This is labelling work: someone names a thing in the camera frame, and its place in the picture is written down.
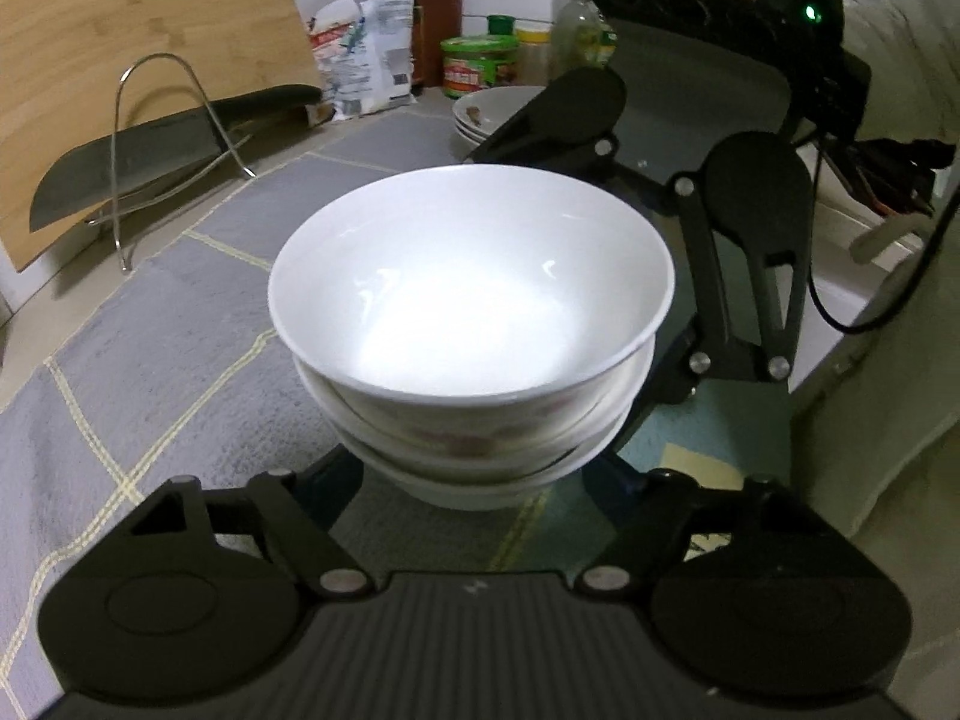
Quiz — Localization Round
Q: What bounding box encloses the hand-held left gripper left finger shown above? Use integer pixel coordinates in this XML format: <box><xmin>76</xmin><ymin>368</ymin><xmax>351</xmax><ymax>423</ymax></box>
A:
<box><xmin>90</xmin><ymin>442</ymin><xmax>372</xmax><ymax>599</ymax></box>

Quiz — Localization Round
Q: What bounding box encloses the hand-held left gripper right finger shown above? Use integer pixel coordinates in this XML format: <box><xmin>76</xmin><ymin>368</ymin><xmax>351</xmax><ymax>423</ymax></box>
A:
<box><xmin>577</xmin><ymin>450</ymin><xmax>863</xmax><ymax>595</ymax></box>

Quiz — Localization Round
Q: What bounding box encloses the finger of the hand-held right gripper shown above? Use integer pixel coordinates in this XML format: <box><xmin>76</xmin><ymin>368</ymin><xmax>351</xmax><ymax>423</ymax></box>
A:
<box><xmin>459</xmin><ymin>109</ymin><xmax>623</xmax><ymax>181</ymax></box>
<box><xmin>615</xmin><ymin>174</ymin><xmax>811</xmax><ymax>460</ymax></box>

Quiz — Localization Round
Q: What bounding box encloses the white plate with food residue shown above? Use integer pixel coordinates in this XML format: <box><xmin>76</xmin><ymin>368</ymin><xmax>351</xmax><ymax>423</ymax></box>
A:
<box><xmin>452</xmin><ymin>86</ymin><xmax>548</xmax><ymax>132</ymax></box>

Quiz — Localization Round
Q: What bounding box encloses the white fruit-print plate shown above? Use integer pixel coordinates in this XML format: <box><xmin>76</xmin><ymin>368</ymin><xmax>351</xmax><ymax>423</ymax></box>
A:
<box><xmin>452</xmin><ymin>120</ymin><xmax>511</xmax><ymax>147</ymax></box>

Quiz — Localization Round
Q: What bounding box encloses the white bowl with pink flowers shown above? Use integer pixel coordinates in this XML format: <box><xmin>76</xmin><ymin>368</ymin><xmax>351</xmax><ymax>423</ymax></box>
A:
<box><xmin>292</xmin><ymin>337</ymin><xmax>657</xmax><ymax>462</ymax></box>
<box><xmin>268</xmin><ymin>167</ymin><xmax>676</xmax><ymax>400</ymax></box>
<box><xmin>330</xmin><ymin>405</ymin><xmax>638</xmax><ymax>512</ymax></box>

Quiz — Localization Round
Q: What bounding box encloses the yellow lid jar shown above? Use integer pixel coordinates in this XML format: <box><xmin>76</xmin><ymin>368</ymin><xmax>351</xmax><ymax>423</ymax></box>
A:
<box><xmin>516</xmin><ymin>25</ymin><xmax>560</xmax><ymax>87</ymax></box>

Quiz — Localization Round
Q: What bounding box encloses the green lid jar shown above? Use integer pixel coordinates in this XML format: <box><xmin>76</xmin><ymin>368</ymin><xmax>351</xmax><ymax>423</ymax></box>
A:
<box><xmin>440</xmin><ymin>34</ymin><xmax>520</xmax><ymax>100</ymax></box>

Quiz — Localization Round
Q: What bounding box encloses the clear plastic bottle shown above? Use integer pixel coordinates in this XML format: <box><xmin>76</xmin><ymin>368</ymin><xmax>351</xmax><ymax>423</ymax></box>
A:
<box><xmin>553</xmin><ymin>0</ymin><xmax>617</xmax><ymax>80</ymax></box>

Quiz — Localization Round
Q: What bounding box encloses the brown box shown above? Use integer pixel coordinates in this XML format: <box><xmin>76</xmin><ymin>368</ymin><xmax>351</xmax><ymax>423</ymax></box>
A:
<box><xmin>409</xmin><ymin>0</ymin><xmax>466</xmax><ymax>91</ymax></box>

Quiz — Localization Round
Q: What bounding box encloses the white printed bag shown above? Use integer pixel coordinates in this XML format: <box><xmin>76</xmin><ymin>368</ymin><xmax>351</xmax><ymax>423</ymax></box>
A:
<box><xmin>309</xmin><ymin>0</ymin><xmax>421</xmax><ymax>121</ymax></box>

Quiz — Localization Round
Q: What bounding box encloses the dark utensils bundle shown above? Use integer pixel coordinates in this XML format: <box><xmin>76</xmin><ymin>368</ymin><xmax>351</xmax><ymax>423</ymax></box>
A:
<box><xmin>825</xmin><ymin>139</ymin><xmax>960</xmax><ymax>218</ymax></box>

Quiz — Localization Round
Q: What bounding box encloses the grey checked mat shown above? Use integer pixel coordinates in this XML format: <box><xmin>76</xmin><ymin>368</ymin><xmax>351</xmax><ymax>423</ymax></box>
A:
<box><xmin>0</xmin><ymin>106</ymin><xmax>571</xmax><ymax>720</ymax></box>

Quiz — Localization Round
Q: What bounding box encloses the steel cleaver knife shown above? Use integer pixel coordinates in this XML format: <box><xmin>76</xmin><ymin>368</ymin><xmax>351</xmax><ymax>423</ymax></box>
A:
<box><xmin>30</xmin><ymin>85</ymin><xmax>323</xmax><ymax>235</ymax></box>

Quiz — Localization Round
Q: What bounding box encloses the bamboo cutting board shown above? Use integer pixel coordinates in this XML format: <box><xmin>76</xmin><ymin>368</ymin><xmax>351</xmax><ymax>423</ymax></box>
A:
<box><xmin>0</xmin><ymin>0</ymin><xmax>323</xmax><ymax>271</ymax></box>

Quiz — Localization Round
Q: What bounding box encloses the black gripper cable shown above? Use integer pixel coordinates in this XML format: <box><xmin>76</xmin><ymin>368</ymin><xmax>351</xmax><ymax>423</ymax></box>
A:
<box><xmin>806</xmin><ymin>142</ymin><xmax>960</xmax><ymax>335</ymax></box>

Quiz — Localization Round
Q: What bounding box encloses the white handle utensil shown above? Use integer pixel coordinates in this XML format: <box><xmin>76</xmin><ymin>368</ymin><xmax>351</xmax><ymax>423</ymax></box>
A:
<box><xmin>851</xmin><ymin>221</ymin><xmax>927</xmax><ymax>265</ymax></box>

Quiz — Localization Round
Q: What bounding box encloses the metal wire rack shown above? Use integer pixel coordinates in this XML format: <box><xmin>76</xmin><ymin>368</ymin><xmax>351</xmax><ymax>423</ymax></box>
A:
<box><xmin>88</xmin><ymin>52</ymin><xmax>256</xmax><ymax>272</ymax></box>

